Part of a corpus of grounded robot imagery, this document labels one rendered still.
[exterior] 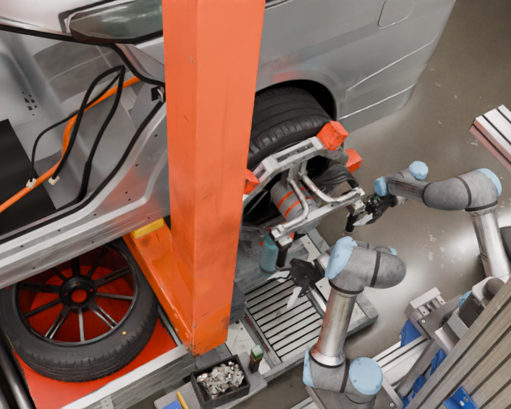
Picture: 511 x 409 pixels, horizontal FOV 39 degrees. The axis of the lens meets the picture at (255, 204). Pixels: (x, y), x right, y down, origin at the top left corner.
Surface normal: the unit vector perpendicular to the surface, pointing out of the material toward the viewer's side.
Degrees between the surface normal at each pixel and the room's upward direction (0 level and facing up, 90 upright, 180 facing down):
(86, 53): 6
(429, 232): 0
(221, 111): 90
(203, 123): 90
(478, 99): 0
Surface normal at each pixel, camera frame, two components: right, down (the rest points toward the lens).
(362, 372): 0.20, -0.51
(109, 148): -0.04, -0.49
